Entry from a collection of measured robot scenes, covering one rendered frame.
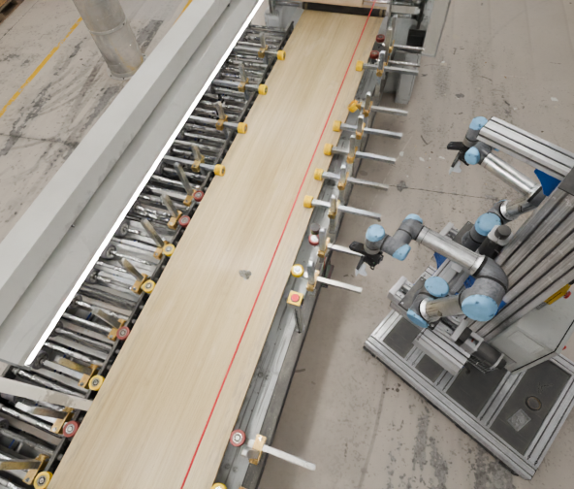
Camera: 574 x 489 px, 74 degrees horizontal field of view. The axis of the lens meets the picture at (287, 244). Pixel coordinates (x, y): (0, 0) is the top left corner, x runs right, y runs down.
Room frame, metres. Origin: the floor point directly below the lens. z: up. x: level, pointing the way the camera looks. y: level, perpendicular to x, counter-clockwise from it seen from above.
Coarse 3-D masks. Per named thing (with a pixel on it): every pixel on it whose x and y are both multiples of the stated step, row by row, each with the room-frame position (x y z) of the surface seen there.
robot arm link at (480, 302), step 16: (480, 288) 0.49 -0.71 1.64; (496, 288) 0.47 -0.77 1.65; (416, 304) 0.60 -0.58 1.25; (432, 304) 0.55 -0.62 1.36; (448, 304) 0.50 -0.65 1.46; (464, 304) 0.45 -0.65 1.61; (480, 304) 0.43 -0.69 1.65; (496, 304) 0.42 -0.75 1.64; (416, 320) 0.53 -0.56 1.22; (432, 320) 0.50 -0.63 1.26; (480, 320) 0.39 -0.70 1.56
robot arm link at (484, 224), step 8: (480, 216) 1.02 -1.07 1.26; (488, 216) 1.01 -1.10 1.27; (496, 216) 1.00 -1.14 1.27; (480, 224) 0.97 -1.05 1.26; (488, 224) 0.96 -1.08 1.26; (496, 224) 0.95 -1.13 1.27; (472, 232) 0.98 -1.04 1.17; (480, 232) 0.94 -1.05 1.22; (488, 232) 0.92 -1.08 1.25; (480, 240) 0.93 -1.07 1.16
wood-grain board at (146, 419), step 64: (320, 64) 3.04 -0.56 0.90; (256, 128) 2.37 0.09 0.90; (320, 128) 2.25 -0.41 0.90; (256, 192) 1.73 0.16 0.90; (192, 256) 1.28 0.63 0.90; (256, 256) 1.20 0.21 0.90; (192, 320) 0.84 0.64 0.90; (256, 320) 0.77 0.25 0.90; (128, 384) 0.53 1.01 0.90; (192, 384) 0.47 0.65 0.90; (128, 448) 0.20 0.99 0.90; (192, 448) 0.15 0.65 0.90
